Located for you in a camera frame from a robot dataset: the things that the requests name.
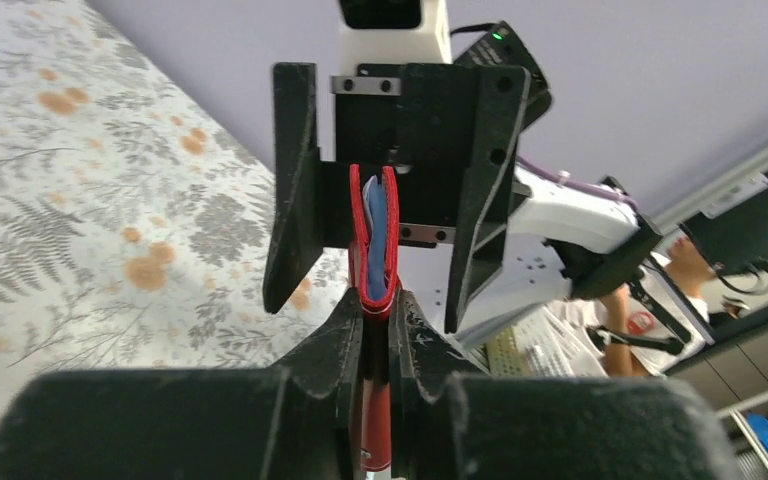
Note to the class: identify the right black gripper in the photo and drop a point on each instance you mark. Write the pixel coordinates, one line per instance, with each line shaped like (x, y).
(451, 128)

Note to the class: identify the red card holder wallet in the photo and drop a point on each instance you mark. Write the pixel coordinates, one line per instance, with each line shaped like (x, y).
(373, 261)

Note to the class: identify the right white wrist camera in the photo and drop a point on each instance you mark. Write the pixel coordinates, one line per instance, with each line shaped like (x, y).
(393, 32)

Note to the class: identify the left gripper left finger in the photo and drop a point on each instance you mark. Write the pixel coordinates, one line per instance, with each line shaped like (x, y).
(297, 419)

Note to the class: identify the person in white shirt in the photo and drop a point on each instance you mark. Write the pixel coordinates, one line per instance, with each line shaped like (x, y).
(639, 309)

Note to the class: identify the floral table mat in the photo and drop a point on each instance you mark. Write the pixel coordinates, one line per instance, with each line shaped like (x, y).
(133, 228)

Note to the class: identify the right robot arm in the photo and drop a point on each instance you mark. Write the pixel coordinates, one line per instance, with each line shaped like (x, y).
(562, 239)

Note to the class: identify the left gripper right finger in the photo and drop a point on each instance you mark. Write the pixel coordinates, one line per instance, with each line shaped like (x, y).
(452, 421)

